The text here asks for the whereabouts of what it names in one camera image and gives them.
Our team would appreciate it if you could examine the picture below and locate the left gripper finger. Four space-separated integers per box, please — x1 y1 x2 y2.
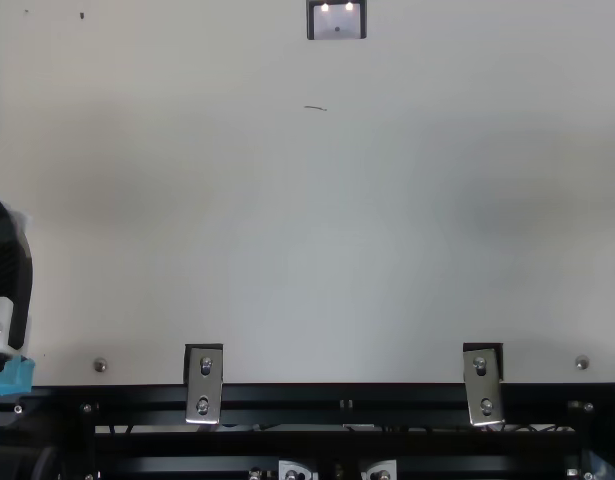
0 193 36 357

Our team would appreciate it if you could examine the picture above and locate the small square scanner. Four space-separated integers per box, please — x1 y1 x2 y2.
306 0 368 42

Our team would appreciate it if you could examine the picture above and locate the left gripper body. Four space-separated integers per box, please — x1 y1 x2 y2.
0 354 37 399

